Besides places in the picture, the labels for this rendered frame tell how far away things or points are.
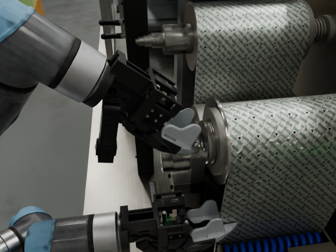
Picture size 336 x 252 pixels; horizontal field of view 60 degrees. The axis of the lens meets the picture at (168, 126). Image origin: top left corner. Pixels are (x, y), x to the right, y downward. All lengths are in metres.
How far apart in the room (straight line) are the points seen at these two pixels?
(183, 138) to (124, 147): 0.58
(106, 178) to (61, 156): 1.52
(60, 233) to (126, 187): 0.40
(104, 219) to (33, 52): 0.29
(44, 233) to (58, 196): 1.61
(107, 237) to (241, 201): 0.23
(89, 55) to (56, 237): 0.30
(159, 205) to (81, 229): 0.13
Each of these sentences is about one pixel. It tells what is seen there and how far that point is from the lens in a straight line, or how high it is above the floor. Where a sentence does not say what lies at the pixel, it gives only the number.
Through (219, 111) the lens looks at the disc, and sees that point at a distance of 0.46.
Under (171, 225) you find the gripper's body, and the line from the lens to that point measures 0.49.
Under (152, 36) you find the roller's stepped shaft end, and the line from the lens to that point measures 0.65.
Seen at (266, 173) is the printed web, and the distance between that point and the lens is 0.50.
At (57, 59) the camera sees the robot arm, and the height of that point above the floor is 1.43.
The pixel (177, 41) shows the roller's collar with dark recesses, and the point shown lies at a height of 1.34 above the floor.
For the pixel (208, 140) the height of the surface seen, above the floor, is 1.28.
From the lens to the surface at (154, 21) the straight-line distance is 1.41.
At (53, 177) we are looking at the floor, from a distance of 2.28.
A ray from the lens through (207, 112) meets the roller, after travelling 0.50.
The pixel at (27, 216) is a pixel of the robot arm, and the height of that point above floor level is 1.05.
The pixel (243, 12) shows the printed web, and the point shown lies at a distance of 0.64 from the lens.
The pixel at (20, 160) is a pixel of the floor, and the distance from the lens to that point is 2.52.
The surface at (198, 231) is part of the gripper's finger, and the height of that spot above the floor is 1.12.
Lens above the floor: 1.57
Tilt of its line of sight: 38 degrees down
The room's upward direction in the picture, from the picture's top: straight up
